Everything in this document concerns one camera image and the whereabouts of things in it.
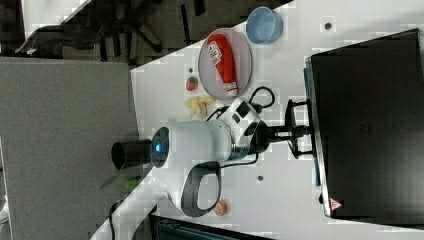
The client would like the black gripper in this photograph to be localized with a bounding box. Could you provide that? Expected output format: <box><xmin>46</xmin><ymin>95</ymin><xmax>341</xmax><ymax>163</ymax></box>
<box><xmin>249</xmin><ymin>100</ymin><xmax>314</xmax><ymax>159</ymax></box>

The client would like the black toaster oven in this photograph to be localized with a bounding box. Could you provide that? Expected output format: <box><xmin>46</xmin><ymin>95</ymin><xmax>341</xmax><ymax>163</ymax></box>
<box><xmin>305</xmin><ymin>29</ymin><xmax>424</xmax><ymax>229</ymax></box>

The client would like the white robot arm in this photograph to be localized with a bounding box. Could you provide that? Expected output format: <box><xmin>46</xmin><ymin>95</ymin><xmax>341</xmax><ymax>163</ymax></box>
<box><xmin>150</xmin><ymin>98</ymin><xmax>313</xmax><ymax>218</ymax></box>

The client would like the yellow toy banana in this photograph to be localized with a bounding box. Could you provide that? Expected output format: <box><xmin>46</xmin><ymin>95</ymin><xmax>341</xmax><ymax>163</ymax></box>
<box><xmin>185</xmin><ymin>96</ymin><xmax>215</xmax><ymax>119</ymax></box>

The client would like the grey round plate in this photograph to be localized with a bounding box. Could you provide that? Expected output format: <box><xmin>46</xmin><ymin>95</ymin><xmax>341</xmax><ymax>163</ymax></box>
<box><xmin>198</xmin><ymin>28</ymin><xmax>252</xmax><ymax>101</ymax></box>

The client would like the toy orange slice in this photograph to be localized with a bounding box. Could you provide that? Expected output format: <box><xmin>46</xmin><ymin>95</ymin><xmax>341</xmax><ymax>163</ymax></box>
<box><xmin>214</xmin><ymin>200</ymin><xmax>228</xmax><ymax>216</ymax></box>

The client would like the blue bowl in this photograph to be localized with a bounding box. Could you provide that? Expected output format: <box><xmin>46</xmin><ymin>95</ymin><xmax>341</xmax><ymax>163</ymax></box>
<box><xmin>246</xmin><ymin>7</ymin><xmax>283</xmax><ymax>45</ymax></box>

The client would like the large toy strawberry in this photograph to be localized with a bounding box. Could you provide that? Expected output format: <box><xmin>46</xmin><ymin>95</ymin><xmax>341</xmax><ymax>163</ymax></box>
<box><xmin>185</xmin><ymin>77</ymin><xmax>198</xmax><ymax>91</ymax></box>

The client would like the red plush ketchup bottle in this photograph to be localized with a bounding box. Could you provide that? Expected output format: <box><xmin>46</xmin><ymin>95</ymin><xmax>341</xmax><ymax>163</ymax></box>
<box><xmin>207</xmin><ymin>33</ymin><xmax>238</xmax><ymax>97</ymax></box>

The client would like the black cylinder at table edge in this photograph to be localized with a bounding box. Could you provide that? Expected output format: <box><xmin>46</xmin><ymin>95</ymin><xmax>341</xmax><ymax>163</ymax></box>
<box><xmin>111</xmin><ymin>139</ymin><xmax>151</xmax><ymax>170</ymax></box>

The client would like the dark office chair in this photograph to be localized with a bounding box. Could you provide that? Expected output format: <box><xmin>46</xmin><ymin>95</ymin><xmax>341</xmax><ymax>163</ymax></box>
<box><xmin>16</xmin><ymin>0</ymin><xmax>162</xmax><ymax>56</ymax></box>

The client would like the grey partition panel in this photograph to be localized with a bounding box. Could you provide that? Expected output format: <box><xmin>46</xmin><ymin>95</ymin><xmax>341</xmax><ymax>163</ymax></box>
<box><xmin>0</xmin><ymin>57</ymin><xmax>137</xmax><ymax>240</ymax></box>

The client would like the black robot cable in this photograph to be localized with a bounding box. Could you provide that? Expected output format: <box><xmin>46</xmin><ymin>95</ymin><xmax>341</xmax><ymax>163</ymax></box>
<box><xmin>206</xmin><ymin>86</ymin><xmax>277</xmax><ymax>168</ymax></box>

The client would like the white camera mount housing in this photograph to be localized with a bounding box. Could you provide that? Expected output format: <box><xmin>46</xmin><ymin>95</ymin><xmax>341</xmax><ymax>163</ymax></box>
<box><xmin>220</xmin><ymin>98</ymin><xmax>260</xmax><ymax>160</ymax></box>

